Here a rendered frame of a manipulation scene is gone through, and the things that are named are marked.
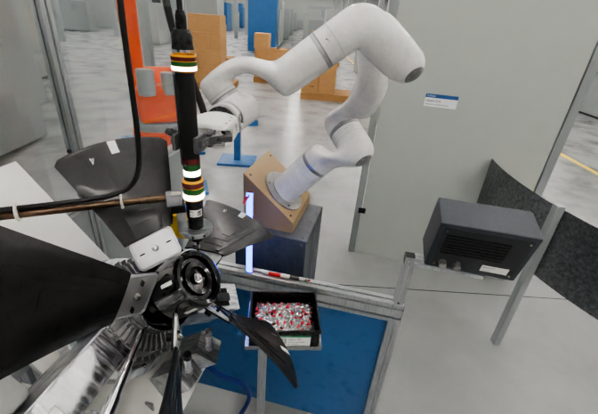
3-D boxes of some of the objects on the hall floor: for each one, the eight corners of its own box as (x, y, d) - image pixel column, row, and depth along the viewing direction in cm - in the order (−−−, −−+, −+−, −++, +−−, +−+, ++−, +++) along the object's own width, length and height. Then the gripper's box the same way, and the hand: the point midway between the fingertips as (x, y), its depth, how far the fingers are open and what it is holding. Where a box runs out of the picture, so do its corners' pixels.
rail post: (355, 445, 154) (387, 320, 119) (356, 435, 158) (387, 312, 123) (364, 448, 154) (400, 323, 119) (364, 438, 157) (399, 314, 122)
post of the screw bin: (255, 464, 145) (258, 330, 109) (255, 456, 148) (259, 322, 112) (262, 464, 145) (268, 330, 109) (263, 456, 148) (268, 322, 112)
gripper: (189, 101, 81) (141, 119, 65) (257, 109, 78) (224, 131, 62) (191, 132, 84) (146, 157, 68) (256, 141, 82) (225, 169, 65)
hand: (189, 142), depth 67 cm, fingers closed on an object, 4 cm apart
